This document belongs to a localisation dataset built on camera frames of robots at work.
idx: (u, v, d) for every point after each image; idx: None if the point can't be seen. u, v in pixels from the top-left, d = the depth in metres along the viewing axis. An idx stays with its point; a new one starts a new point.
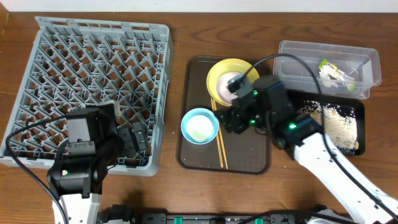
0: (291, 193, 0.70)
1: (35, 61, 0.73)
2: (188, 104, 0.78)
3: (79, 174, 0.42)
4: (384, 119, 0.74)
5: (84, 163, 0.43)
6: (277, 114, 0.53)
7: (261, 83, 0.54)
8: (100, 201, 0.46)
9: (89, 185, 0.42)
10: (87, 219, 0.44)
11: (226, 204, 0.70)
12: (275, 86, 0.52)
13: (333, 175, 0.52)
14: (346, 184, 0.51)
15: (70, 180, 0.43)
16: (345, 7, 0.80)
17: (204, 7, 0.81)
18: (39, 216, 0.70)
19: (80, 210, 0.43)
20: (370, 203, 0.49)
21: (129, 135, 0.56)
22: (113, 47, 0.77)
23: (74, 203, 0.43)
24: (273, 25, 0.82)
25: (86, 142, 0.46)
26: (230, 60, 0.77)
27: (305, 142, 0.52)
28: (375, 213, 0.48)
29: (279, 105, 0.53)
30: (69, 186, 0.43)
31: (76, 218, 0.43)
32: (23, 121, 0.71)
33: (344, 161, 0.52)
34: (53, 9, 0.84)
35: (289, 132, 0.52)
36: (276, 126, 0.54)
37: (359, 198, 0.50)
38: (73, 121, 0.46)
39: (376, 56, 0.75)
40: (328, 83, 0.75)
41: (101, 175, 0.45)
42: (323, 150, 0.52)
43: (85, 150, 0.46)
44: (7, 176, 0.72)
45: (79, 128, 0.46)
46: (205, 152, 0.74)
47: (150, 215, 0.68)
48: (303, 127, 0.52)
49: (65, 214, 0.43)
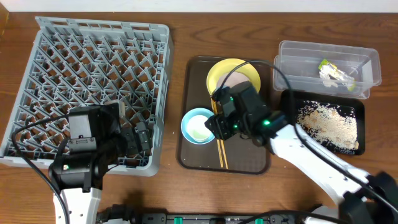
0: (291, 193, 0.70)
1: (35, 61, 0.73)
2: (188, 104, 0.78)
3: (80, 169, 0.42)
4: (384, 119, 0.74)
5: (84, 158, 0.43)
6: (253, 114, 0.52)
7: (235, 88, 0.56)
8: (101, 196, 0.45)
9: (89, 180, 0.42)
10: (87, 212, 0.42)
11: (226, 204, 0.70)
12: (249, 90, 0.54)
13: (305, 157, 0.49)
14: (316, 163, 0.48)
15: (71, 175, 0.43)
16: (345, 7, 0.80)
17: (204, 6, 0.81)
18: (39, 216, 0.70)
19: (81, 203, 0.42)
20: (340, 177, 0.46)
21: (132, 134, 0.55)
22: (113, 47, 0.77)
23: (74, 196, 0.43)
24: (273, 25, 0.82)
25: (87, 137, 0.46)
26: (228, 60, 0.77)
27: (279, 134, 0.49)
28: (345, 185, 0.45)
29: (254, 106, 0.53)
30: (70, 181, 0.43)
31: (76, 211, 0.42)
32: (23, 121, 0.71)
33: (314, 143, 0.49)
34: (53, 9, 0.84)
35: (263, 127, 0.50)
36: (253, 125, 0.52)
37: (330, 173, 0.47)
38: (74, 117, 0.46)
39: (377, 56, 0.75)
40: (328, 83, 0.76)
41: (102, 170, 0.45)
42: (294, 137, 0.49)
43: (86, 147, 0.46)
44: (7, 176, 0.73)
45: (81, 124, 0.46)
46: (205, 152, 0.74)
47: (150, 215, 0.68)
48: (278, 124, 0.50)
49: (66, 207, 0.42)
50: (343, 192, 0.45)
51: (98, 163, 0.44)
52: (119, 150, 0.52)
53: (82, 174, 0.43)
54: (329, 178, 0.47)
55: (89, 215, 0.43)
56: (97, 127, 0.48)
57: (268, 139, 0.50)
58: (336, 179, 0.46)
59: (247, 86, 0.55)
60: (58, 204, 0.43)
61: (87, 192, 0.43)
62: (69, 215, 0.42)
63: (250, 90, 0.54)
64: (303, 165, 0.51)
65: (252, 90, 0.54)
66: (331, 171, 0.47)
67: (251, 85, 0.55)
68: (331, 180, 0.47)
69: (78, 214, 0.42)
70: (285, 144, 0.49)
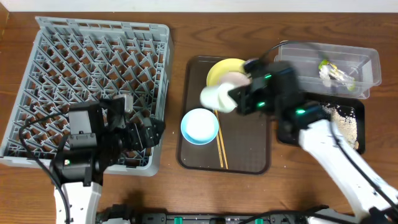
0: (291, 193, 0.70)
1: (35, 61, 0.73)
2: (188, 104, 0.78)
3: (81, 164, 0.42)
4: (384, 118, 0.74)
5: (85, 154, 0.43)
6: (286, 99, 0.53)
7: (273, 66, 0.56)
8: (101, 191, 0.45)
9: (89, 175, 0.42)
10: (87, 206, 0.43)
11: (226, 204, 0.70)
12: (286, 70, 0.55)
13: (337, 160, 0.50)
14: (347, 168, 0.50)
15: (71, 170, 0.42)
16: (344, 7, 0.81)
17: (204, 6, 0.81)
18: (38, 216, 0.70)
19: (81, 197, 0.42)
20: (369, 190, 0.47)
21: (139, 130, 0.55)
22: (113, 47, 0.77)
23: (74, 190, 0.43)
24: (272, 25, 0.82)
25: (86, 134, 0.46)
26: (230, 60, 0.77)
27: (312, 127, 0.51)
28: (372, 199, 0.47)
29: (289, 90, 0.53)
30: (71, 175, 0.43)
31: (76, 205, 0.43)
32: (23, 121, 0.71)
33: (347, 147, 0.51)
34: (54, 9, 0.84)
35: (298, 117, 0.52)
36: (284, 110, 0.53)
37: (359, 183, 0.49)
38: (74, 112, 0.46)
39: (376, 56, 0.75)
40: (327, 83, 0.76)
41: (103, 165, 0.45)
42: (328, 135, 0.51)
43: (86, 142, 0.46)
44: (7, 176, 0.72)
45: (81, 120, 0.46)
46: (205, 152, 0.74)
47: (150, 215, 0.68)
48: (312, 114, 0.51)
49: (66, 201, 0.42)
50: (368, 206, 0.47)
51: (99, 159, 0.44)
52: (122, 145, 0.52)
53: (83, 168, 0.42)
54: (357, 188, 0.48)
55: (89, 209, 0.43)
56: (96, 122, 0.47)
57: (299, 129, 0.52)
58: (364, 191, 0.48)
59: (286, 67, 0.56)
60: (58, 198, 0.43)
61: (87, 186, 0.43)
62: (69, 209, 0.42)
63: (289, 73, 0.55)
64: (328, 167, 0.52)
65: (290, 72, 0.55)
66: (361, 182, 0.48)
67: (291, 66, 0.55)
68: (359, 190, 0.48)
69: (78, 209, 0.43)
70: (316, 139, 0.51)
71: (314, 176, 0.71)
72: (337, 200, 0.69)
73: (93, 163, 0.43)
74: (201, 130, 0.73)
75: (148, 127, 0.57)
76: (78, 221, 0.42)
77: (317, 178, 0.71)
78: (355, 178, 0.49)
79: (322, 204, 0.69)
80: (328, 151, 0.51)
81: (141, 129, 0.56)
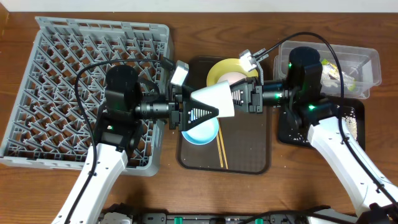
0: (291, 193, 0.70)
1: (35, 61, 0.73)
2: None
3: (119, 134, 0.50)
4: (384, 118, 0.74)
5: (125, 126, 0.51)
6: (303, 94, 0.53)
7: (301, 54, 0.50)
8: (125, 163, 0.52)
9: (124, 145, 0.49)
10: (112, 167, 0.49)
11: (225, 204, 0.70)
12: (313, 65, 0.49)
13: (343, 157, 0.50)
14: (353, 165, 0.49)
15: (110, 135, 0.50)
16: (345, 7, 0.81)
17: (204, 6, 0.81)
18: (38, 216, 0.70)
19: (111, 158, 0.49)
20: (372, 188, 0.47)
21: (173, 111, 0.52)
22: (113, 47, 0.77)
23: (108, 151, 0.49)
24: (273, 25, 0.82)
25: (124, 111, 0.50)
26: (230, 60, 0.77)
27: (320, 123, 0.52)
28: (375, 196, 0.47)
29: (310, 84, 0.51)
30: (106, 139, 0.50)
31: (103, 164, 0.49)
32: (23, 121, 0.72)
33: (355, 145, 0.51)
34: (53, 9, 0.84)
35: (308, 112, 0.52)
36: (296, 103, 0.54)
37: (363, 180, 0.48)
38: (111, 93, 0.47)
39: (377, 56, 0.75)
40: (328, 83, 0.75)
41: (137, 141, 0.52)
42: (336, 132, 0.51)
43: (123, 116, 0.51)
44: (7, 176, 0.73)
45: (115, 99, 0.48)
46: (205, 152, 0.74)
47: (150, 215, 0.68)
48: (325, 110, 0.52)
49: (96, 157, 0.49)
50: (371, 203, 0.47)
51: (134, 136, 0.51)
52: (151, 111, 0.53)
53: (120, 138, 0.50)
54: (360, 185, 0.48)
55: (111, 172, 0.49)
56: (130, 102, 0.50)
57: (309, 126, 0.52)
58: (368, 188, 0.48)
59: (314, 60, 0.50)
60: (91, 153, 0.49)
61: (118, 152, 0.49)
62: (96, 165, 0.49)
63: (316, 67, 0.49)
64: (334, 163, 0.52)
65: (319, 68, 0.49)
66: (365, 179, 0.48)
67: (319, 61, 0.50)
68: (362, 187, 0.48)
69: (103, 167, 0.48)
70: (324, 136, 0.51)
71: (314, 175, 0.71)
72: (337, 200, 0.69)
73: (129, 139, 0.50)
74: (201, 131, 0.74)
75: (182, 110, 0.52)
76: (100, 178, 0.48)
77: (317, 178, 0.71)
78: (359, 174, 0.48)
79: (322, 204, 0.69)
80: (334, 147, 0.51)
81: (175, 109, 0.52)
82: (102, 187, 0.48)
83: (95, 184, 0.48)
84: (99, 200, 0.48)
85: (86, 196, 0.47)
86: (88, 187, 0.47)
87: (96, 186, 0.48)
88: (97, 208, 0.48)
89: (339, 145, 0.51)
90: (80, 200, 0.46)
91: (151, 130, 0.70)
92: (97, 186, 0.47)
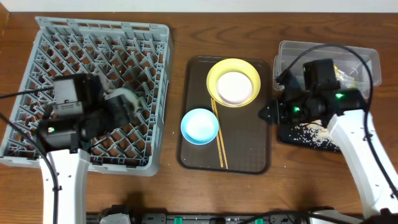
0: (291, 193, 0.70)
1: (35, 61, 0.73)
2: (188, 104, 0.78)
3: (65, 130, 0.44)
4: (384, 119, 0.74)
5: (69, 121, 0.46)
6: (323, 86, 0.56)
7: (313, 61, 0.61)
8: (88, 160, 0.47)
9: (74, 140, 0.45)
10: (75, 173, 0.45)
11: (225, 204, 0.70)
12: (325, 61, 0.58)
13: (362, 154, 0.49)
14: (371, 164, 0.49)
15: (55, 135, 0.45)
16: (345, 7, 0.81)
17: (204, 6, 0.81)
18: (39, 216, 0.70)
19: (68, 165, 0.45)
20: (387, 191, 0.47)
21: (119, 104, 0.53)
22: (113, 47, 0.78)
23: (60, 157, 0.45)
24: (273, 25, 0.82)
25: (74, 103, 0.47)
26: (229, 59, 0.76)
27: (346, 114, 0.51)
28: (388, 200, 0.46)
29: (326, 78, 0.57)
30: (53, 141, 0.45)
31: (64, 173, 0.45)
32: (23, 121, 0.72)
33: (377, 145, 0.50)
34: (54, 9, 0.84)
35: (334, 101, 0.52)
36: (321, 94, 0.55)
37: (378, 182, 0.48)
38: (59, 82, 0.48)
39: (377, 57, 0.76)
40: None
41: (90, 135, 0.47)
42: (360, 127, 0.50)
43: (72, 111, 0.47)
44: (7, 177, 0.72)
45: (66, 89, 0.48)
46: (205, 152, 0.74)
47: (150, 215, 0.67)
48: (350, 101, 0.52)
49: (53, 168, 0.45)
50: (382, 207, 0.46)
51: (84, 126, 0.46)
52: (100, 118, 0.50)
53: (68, 134, 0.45)
54: (375, 186, 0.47)
55: (77, 178, 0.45)
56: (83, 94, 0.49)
57: (334, 115, 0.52)
58: (382, 191, 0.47)
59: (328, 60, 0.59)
60: (44, 167, 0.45)
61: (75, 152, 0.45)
62: (56, 177, 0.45)
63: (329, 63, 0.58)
64: (352, 160, 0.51)
65: (329, 62, 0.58)
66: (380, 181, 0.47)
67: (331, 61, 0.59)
68: (376, 188, 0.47)
69: (65, 177, 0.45)
70: (346, 129, 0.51)
71: (314, 175, 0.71)
72: (337, 200, 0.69)
73: (78, 131, 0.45)
74: (201, 131, 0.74)
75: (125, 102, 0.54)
76: (67, 188, 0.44)
77: (317, 178, 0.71)
78: (375, 175, 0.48)
79: (321, 204, 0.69)
80: (356, 143, 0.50)
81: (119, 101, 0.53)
82: (74, 195, 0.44)
83: (65, 196, 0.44)
84: (79, 210, 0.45)
85: (63, 213, 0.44)
86: (60, 203, 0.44)
87: (67, 198, 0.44)
88: (82, 216, 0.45)
89: (360, 142, 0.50)
90: (59, 216, 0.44)
91: (151, 130, 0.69)
92: (68, 198, 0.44)
